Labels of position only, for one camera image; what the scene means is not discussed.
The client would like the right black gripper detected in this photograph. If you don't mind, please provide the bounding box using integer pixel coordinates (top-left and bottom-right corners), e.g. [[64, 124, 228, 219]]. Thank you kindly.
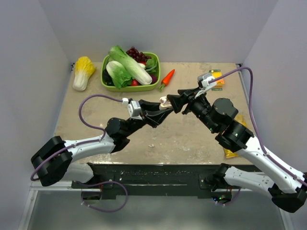
[[167, 85, 218, 132]]

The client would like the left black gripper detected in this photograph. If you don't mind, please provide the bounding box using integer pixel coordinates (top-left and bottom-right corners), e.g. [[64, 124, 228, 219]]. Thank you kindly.
[[123, 100, 173, 138]]

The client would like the pink earbud charging case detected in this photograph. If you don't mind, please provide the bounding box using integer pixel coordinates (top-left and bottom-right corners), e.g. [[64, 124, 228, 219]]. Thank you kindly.
[[159, 96, 172, 110]]

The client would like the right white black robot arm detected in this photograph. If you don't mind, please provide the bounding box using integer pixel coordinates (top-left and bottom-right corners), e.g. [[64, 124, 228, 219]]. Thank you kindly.
[[167, 89, 307, 213]]

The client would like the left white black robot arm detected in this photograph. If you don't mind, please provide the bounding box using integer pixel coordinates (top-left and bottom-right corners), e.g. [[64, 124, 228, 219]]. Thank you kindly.
[[30, 98, 173, 188]]

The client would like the green plastic basket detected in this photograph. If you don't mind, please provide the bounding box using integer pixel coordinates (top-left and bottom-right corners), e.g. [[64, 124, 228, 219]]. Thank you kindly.
[[100, 52, 161, 92]]

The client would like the orange carrot toy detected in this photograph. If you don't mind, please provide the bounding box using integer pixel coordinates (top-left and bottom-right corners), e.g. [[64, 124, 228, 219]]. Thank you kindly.
[[158, 69, 175, 92]]

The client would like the red tomato toy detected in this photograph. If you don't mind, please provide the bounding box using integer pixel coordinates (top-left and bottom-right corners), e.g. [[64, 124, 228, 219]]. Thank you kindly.
[[130, 79, 140, 86]]

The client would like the purple onion toy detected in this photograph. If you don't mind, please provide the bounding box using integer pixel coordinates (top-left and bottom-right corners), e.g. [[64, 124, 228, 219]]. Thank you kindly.
[[150, 75, 157, 84]]

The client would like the orange sponge package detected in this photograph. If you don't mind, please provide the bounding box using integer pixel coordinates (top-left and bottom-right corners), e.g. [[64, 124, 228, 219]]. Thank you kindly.
[[209, 69, 225, 91]]

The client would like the long green lettuce toy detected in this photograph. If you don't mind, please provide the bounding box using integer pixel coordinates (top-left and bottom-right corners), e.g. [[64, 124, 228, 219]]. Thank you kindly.
[[109, 46, 152, 85]]

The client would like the short green cabbage toy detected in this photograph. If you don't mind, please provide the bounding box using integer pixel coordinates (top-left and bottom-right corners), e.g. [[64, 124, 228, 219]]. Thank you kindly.
[[106, 60, 133, 89]]

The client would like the green leaf toy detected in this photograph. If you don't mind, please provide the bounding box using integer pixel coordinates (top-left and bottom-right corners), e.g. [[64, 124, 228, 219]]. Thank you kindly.
[[145, 57, 158, 72]]

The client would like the dark red grapes toy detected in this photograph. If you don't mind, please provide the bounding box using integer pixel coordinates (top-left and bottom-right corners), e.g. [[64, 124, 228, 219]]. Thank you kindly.
[[126, 46, 152, 62]]

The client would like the yellow Lays chips bag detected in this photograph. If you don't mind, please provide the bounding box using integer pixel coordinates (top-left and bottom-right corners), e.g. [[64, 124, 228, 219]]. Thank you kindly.
[[224, 114, 247, 159]]

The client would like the yellow napa cabbage toy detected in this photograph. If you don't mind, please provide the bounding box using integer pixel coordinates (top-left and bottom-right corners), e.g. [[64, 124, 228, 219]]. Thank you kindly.
[[72, 56, 96, 91]]

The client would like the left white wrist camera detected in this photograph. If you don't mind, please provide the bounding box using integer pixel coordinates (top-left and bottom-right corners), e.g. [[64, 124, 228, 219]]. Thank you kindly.
[[122, 98, 142, 120]]

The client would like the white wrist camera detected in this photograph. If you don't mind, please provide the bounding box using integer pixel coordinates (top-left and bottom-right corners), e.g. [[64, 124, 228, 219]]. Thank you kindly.
[[195, 72, 217, 98], [122, 98, 142, 120]]

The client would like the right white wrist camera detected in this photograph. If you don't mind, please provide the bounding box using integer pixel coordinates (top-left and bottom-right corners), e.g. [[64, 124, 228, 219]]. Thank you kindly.
[[195, 72, 217, 98]]

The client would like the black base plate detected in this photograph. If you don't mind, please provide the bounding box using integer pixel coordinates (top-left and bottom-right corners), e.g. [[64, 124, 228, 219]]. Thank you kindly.
[[71, 164, 233, 203]]

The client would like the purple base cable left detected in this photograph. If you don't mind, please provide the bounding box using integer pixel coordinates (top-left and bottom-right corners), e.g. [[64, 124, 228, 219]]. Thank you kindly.
[[80, 181, 129, 213]]

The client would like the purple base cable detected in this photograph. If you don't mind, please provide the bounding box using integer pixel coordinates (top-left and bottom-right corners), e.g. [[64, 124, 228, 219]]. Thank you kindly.
[[80, 181, 129, 213], [214, 186, 242, 207]]

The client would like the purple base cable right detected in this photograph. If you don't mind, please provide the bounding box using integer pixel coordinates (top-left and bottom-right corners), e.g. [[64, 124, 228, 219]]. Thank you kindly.
[[214, 186, 242, 207]]

